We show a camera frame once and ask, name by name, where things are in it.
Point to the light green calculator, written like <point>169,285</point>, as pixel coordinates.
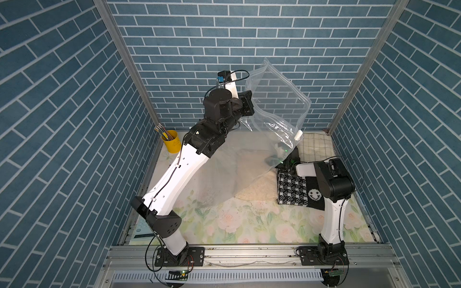
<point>142,231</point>

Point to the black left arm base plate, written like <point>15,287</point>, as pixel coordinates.
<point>190,256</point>

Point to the cream checked folded towel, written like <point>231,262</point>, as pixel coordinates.
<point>315,147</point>

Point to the beige fluffy scarf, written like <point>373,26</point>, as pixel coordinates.
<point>256,179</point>

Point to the yellow pen cup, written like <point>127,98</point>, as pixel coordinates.
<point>172,141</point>

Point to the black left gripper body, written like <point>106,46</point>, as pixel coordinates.
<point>238,109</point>

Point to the clear plastic vacuum bag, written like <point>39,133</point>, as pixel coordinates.
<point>280,111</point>

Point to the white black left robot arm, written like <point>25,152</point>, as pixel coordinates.
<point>155,207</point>

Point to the floral table mat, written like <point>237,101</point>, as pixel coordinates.
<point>238,221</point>

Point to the aluminium front rail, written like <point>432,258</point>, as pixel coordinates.
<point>257,266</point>

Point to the black white knitted scarf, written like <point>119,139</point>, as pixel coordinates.
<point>299,191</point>

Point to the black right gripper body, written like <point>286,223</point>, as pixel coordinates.
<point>284,165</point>

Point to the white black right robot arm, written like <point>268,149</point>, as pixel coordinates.
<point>324,185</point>

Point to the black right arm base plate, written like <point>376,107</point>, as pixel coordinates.
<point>313,256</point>

